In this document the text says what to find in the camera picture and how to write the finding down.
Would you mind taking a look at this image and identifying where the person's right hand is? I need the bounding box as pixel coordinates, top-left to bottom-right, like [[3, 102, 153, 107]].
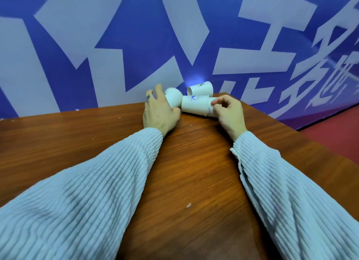
[[210, 94, 248, 142]]

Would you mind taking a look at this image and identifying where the person's left hand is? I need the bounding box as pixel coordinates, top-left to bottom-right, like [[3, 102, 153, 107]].
[[142, 84, 182, 137]]

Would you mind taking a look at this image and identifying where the white paper cup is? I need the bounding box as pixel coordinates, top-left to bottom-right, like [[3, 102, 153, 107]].
[[187, 81, 214, 96], [181, 95, 210, 117], [208, 97, 219, 118], [164, 88, 183, 109]]

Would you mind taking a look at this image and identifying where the person's right forearm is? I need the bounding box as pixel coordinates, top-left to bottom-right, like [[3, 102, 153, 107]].
[[230, 131, 359, 260]]

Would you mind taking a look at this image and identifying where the person's left forearm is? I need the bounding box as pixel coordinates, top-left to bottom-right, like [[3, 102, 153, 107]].
[[0, 127, 164, 260]]

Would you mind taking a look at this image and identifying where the blue banner with white characters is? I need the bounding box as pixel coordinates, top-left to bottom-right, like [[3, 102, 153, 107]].
[[0, 0, 359, 130]]

